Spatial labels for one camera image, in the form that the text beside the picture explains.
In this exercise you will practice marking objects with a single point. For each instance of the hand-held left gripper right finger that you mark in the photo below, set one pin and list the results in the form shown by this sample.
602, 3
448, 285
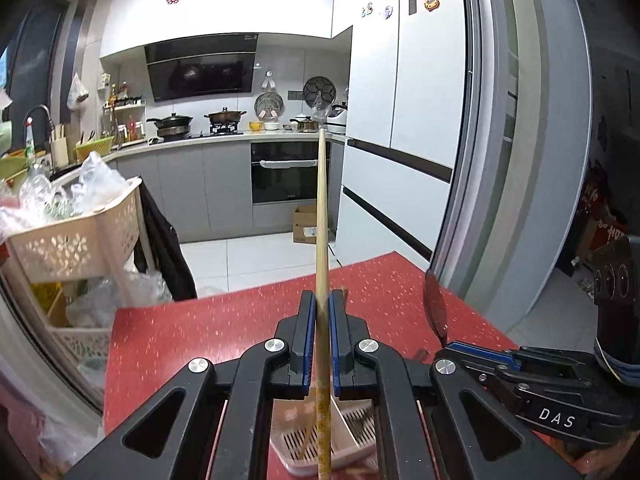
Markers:
336, 350

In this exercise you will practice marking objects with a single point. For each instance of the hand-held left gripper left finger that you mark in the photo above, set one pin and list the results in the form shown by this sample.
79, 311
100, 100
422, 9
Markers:
310, 345

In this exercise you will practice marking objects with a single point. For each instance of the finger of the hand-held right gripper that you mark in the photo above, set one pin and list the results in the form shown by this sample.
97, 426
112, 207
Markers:
480, 351
515, 382

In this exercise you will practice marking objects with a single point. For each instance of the black spoon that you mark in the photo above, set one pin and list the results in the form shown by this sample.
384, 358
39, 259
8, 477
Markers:
435, 305

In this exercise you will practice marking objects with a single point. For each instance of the beige utensil holder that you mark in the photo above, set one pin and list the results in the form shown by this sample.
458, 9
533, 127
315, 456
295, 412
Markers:
300, 442

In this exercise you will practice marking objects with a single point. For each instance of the wooden chopstick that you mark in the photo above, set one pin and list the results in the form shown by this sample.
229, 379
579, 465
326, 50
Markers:
323, 240

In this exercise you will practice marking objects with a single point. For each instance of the red gift boxes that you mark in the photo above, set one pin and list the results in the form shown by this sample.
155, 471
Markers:
600, 220

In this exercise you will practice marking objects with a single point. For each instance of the cardboard box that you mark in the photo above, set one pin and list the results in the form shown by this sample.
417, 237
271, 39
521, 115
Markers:
305, 225

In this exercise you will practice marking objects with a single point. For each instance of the black jacket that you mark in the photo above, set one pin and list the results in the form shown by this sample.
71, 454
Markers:
167, 255

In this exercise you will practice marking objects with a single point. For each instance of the built-in black oven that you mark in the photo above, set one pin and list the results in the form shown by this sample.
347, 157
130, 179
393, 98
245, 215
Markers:
282, 172

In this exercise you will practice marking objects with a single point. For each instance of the small lidded pot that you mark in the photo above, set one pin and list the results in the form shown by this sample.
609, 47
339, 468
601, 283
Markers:
305, 124

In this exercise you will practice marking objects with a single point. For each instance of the yellow bowl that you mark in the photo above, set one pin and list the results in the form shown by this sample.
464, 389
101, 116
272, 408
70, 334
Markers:
256, 126

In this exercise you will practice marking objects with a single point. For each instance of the white rice cooker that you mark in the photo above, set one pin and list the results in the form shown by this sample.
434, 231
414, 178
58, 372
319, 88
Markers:
337, 120

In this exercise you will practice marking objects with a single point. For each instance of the bronze cooking pot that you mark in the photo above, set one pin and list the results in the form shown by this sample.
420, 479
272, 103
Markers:
225, 117

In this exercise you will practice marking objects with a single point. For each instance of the white refrigerator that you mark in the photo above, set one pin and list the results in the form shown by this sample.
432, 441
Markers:
400, 110

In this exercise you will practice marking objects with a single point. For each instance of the beige basket cart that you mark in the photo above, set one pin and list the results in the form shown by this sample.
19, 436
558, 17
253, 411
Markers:
75, 245

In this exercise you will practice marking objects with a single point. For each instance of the black wok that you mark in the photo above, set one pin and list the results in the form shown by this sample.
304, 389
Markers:
172, 124

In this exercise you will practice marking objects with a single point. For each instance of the yellow bag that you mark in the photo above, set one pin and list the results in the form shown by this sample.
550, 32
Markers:
47, 305

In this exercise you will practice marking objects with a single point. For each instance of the clear plastic bags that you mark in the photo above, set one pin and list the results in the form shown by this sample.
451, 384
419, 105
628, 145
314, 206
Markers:
95, 180

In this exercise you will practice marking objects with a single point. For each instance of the green plastic basket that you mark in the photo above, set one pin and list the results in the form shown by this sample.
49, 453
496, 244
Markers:
95, 149

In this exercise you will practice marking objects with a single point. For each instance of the white spice rack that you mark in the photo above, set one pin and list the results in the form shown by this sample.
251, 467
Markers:
125, 120

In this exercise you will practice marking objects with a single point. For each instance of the black range hood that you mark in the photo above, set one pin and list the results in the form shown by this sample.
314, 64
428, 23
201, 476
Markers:
202, 67

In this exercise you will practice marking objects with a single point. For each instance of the beige knife block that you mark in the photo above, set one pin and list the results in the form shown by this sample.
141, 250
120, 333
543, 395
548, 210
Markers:
60, 150

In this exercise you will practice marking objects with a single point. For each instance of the hanging white plastic bag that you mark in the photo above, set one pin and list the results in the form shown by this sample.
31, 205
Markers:
77, 92

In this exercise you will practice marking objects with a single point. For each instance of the yellow car magnet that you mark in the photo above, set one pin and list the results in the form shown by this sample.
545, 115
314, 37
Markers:
431, 1

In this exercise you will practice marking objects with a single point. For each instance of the kitchen faucet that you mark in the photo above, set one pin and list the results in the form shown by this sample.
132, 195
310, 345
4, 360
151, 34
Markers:
45, 112

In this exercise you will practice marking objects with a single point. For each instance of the grey sliding door frame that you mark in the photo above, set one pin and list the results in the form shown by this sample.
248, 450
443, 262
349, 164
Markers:
510, 125

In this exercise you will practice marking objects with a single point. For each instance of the round wall rack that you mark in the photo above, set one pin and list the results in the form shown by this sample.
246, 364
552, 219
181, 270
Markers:
319, 90
269, 106

